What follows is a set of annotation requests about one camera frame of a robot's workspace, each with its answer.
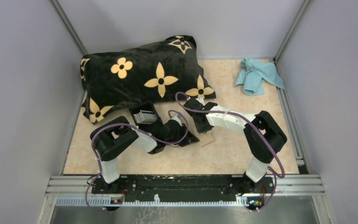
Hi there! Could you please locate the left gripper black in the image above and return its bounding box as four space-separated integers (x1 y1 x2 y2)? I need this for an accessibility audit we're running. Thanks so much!
165 123 198 147

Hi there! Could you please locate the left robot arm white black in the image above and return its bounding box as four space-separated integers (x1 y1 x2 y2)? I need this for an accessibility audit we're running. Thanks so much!
90 115 199 194

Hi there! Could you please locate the aluminium frame rail front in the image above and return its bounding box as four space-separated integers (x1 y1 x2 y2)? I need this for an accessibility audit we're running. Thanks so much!
46 175 325 207

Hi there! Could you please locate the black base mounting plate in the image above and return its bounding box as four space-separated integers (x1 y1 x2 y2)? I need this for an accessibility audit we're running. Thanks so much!
91 174 275 205

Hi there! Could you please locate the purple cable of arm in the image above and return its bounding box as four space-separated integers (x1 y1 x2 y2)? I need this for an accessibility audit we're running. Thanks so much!
175 91 286 212
84 110 190 213

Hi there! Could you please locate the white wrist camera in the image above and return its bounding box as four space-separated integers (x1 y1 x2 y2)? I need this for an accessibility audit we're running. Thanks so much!
195 98 205 106
170 114 182 126

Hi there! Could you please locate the black card holder box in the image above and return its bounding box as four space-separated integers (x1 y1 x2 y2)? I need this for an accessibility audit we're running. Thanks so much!
129 101 161 125

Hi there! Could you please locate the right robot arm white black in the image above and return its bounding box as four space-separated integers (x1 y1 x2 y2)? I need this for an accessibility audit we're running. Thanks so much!
182 98 288 193

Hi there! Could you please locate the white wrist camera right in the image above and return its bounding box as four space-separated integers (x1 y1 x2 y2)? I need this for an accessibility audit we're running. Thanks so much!
195 98 205 106

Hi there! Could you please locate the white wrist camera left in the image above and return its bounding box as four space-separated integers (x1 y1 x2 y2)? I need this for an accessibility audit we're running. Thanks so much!
170 114 182 126

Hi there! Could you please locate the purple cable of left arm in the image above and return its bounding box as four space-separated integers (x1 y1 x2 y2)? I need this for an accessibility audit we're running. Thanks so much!
84 110 190 213

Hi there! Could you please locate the light blue towel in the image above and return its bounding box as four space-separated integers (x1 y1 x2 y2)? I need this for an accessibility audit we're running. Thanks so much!
235 58 285 96

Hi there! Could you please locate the stack of cards in holder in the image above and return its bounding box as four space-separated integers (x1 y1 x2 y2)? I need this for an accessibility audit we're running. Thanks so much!
134 112 157 124

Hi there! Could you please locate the black pillow with cream flowers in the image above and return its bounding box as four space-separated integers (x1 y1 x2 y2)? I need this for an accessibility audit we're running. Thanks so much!
80 35 216 124

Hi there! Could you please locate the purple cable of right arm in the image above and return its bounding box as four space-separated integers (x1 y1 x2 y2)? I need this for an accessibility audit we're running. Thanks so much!
175 91 286 212

